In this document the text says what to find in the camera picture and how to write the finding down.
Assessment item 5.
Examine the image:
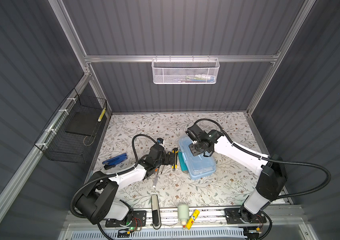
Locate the light blue plastic tool box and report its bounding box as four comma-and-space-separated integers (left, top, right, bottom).
179, 135, 216, 180

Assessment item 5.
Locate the teal handled tool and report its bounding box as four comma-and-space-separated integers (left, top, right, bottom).
178, 152, 188, 174

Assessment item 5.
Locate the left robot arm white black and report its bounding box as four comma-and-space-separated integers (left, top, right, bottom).
70, 134, 177, 225

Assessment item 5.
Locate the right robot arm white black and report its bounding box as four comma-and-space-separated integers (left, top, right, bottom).
186, 121, 331, 223

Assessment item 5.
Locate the white plastic bottle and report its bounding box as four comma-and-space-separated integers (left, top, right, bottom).
178, 204, 190, 226

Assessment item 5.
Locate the black silver flat device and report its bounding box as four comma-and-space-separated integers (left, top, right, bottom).
151, 195, 162, 230

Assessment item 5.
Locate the yellow glue tube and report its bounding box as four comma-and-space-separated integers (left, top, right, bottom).
185, 210, 200, 230

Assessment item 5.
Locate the yellow tube in black basket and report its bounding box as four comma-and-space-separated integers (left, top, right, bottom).
98, 108, 106, 122

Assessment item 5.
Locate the black pad in basket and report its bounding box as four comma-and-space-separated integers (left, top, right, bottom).
65, 112, 99, 137

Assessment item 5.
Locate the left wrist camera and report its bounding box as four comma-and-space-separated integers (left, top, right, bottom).
157, 138, 164, 144

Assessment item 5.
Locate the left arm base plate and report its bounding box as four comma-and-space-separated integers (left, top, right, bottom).
105, 210, 147, 228

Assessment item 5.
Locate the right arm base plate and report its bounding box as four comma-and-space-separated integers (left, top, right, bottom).
224, 208, 267, 225

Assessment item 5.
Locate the white wire mesh basket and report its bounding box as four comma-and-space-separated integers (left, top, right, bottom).
151, 58, 220, 85

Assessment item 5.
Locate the black wire mesh basket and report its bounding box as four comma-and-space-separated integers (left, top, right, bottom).
35, 90, 108, 164

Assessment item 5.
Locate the white perforated cable tray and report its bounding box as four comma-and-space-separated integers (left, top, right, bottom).
69, 227, 247, 240

